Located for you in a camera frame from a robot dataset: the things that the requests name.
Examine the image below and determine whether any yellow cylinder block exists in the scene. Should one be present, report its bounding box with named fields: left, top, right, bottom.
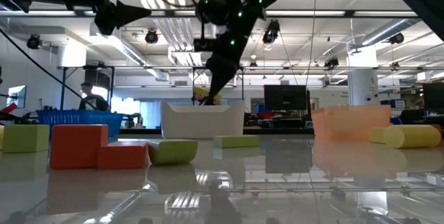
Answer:
left=383, top=124, right=442, bottom=149

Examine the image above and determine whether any white round column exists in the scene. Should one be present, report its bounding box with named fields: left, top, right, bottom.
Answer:
left=348, top=43, right=379, bottom=106

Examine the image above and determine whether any low orange block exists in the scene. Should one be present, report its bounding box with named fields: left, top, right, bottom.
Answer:
left=96, top=140, right=150, bottom=170

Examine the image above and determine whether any green cube block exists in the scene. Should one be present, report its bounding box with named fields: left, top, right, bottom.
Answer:
left=2, top=123, right=51, bottom=153

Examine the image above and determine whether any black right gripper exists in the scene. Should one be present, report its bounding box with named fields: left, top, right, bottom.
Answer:
left=207, top=12, right=259, bottom=106

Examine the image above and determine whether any green half-round block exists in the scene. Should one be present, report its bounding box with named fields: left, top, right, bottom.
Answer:
left=148, top=139, right=198, bottom=166

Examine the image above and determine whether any lit computer monitor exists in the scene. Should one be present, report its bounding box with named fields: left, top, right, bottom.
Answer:
left=6, top=85, right=27, bottom=109

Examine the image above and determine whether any black metal frame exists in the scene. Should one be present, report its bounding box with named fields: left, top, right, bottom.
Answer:
left=61, top=64, right=115, bottom=111
left=192, top=65, right=245, bottom=106

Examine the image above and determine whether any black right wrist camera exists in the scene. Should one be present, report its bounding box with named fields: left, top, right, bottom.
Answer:
left=193, top=37, right=216, bottom=53

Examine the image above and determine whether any tall orange block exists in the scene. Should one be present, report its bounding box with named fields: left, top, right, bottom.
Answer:
left=50, top=123, right=109, bottom=170

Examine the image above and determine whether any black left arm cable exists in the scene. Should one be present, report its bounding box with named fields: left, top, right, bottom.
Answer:
left=0, top=28, right=100, bottom=111

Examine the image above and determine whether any black overhead light bar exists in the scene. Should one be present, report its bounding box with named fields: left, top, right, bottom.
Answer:
left=0, top=8, right=422, bottom=19

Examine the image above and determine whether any orange plastic bin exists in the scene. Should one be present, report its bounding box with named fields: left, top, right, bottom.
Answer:
left=311, top=105, right=392, bottom=141

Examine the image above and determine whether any black computer monitor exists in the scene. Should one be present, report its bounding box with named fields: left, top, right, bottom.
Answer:
left=263, top=84, right=308, bottom=111
left=422, top=83, right=444, bottom=114

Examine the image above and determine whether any blue plastic basket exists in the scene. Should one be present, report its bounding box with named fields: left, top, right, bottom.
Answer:
left=37, top=109, right=125, bottom=140

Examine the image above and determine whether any red bar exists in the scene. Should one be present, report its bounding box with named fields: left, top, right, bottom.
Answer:
left=0, top=102, right=18, bottom=116

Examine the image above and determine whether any person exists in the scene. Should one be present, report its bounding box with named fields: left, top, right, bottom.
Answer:
left=78, top=82, right=110, bottom=112

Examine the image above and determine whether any white plastic bin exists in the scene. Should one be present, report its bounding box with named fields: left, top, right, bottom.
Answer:
left=160, top=100, right=246, bottom=139

